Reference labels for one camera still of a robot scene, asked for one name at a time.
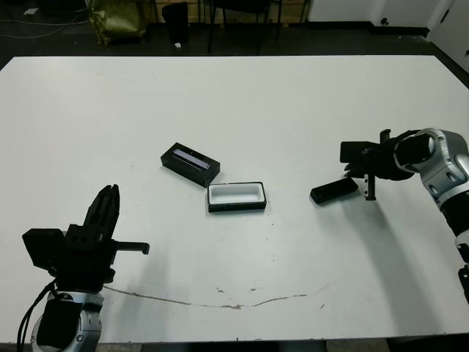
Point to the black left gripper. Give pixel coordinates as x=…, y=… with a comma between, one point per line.
x=84, y=264

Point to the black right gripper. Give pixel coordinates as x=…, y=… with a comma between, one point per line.
x=384, y=157

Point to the slim black camera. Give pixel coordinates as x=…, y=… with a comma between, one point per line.
x=333, y=190

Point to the black box lid with print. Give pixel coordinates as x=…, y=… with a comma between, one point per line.
x=190, y=172

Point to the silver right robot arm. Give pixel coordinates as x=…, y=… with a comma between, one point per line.
x=450, y=161

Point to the black box base white insert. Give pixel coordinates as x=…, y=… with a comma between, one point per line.
x=234, y=207

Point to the small black castor wheel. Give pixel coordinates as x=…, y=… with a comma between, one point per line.
x=384, y=22

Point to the white door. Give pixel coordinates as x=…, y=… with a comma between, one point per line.
x=454, y=29

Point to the olive green plastic bag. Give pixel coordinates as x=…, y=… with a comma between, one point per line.
x=117, y=22

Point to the tall black bin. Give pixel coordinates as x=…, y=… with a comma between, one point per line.
x=176, y=22

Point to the black office chair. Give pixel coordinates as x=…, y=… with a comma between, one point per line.
x=238, y=7

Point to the white paper sheet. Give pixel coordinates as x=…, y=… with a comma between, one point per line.
x=30, y=11

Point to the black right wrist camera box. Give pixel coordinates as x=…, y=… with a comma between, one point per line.
x=353, y=152

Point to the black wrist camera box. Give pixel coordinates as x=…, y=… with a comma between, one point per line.
x=353, y=152
x=44, y=247

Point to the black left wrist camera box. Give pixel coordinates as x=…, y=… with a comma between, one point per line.
x=44, y=247

